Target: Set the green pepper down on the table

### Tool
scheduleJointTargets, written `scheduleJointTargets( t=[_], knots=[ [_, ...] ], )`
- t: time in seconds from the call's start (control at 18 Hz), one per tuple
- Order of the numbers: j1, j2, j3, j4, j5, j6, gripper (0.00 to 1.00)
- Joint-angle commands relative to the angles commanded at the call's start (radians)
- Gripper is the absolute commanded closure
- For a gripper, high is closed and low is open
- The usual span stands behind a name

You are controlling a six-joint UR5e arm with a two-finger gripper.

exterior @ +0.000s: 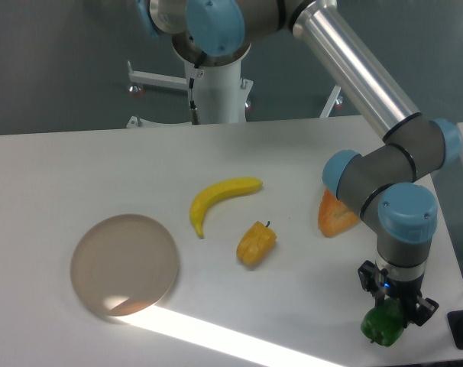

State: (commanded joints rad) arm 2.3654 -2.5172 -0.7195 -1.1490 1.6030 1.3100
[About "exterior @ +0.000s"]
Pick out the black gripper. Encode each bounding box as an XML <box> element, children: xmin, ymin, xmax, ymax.
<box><xmin>358</xmin><ymin>258</ymin><xmax>439</xmax><ymax>328</ymax></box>

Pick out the green bell pepper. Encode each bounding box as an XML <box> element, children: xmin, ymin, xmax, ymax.
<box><xmin>361</xmin><ymin>298</ymin><xmax>405</xmax><ymax>347</ymax></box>

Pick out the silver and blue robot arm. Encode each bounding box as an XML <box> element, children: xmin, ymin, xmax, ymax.
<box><xmin>136</xmin><ymin>1</ymin><xmax>461</xmax><ymax>326</ymax></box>

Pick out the orange bell pepper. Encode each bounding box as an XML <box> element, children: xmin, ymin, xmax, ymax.
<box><xmin>317</xmin><ymin>188</ymin><xmax>361</xmax><ymax>238</ymax></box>

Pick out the yellow bell pepper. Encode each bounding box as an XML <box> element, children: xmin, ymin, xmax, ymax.
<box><xmin>236</xmin><ymin>221</ymin><xmax>277</xmax><ymax>267</ymax></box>

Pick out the yellow banana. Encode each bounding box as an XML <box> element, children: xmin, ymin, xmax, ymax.
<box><xmin>189</xmin><ymin>177</ymin><xmax>263</xmax><ymax>239</ymax></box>

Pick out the beige round plate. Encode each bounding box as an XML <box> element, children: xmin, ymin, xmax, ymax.
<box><xmin>70</xmin><ymin>214</ymin><xmax>180</xmax><ymax>319</ymax></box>

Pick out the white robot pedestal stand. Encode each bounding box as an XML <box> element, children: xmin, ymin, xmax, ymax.
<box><xmin>127</xmin><ymin>31</ymin><xmax>343</xmax><ymax>125</ymax></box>

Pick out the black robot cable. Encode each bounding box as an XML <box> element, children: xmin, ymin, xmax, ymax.
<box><xmin>188</xmin><ymin>50</ymin><xmax>209</xmax><ymax>125</ymax></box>

